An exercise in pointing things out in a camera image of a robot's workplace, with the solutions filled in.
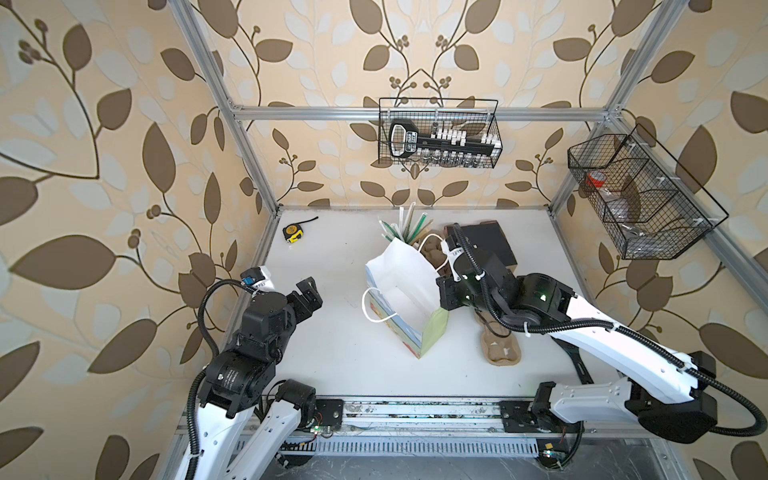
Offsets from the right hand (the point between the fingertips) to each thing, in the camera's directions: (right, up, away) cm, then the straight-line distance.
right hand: (436, 282), depth 68 cm
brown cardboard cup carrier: (+21, -22, +18) cm, 35 cm away
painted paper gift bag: (-7, -8, +23) cm, 25 cm away
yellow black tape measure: (-47, +12, +42) cm, 65 cm away
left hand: (-32, -1, -1) cm, 32 cm away
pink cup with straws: (-4, +12, +31) cm, 33 cm away
